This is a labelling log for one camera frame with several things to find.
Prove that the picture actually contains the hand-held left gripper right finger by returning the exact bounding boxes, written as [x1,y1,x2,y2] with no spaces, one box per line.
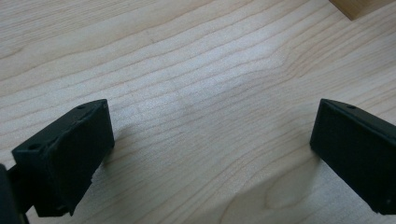
[309,98,396,216]

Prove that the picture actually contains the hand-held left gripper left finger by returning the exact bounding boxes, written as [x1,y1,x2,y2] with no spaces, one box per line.
[11,98,116,218]

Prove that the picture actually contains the brown wooden block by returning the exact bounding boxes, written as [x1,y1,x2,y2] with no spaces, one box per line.
[329,0,396,21]

